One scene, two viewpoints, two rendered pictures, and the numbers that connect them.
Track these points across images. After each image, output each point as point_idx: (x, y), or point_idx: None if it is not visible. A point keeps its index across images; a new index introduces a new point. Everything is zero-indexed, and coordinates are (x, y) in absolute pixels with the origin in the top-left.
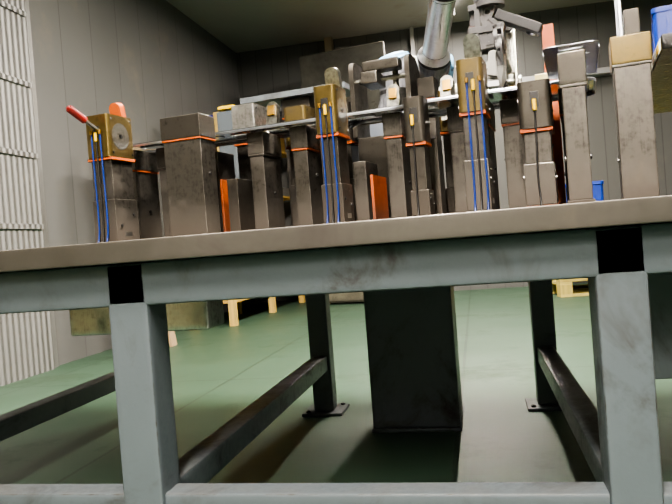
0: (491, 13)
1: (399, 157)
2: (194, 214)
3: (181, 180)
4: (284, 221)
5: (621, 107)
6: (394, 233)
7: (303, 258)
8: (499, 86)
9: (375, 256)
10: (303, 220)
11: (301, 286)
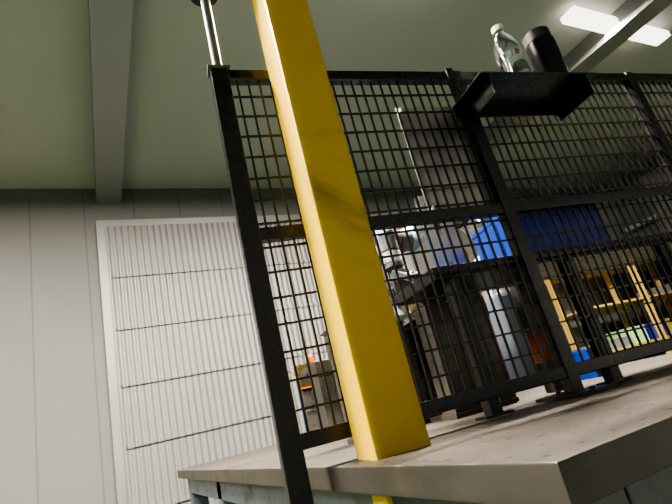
0: (391, 273)
1: None
2: (325, 419)
3: (319, 399)
4: None
5: (422, 341)
6: (236, 478)
7: (238, 484)
8: (406, 321)
9: (248, 487)
10: None
11: (240, 500)
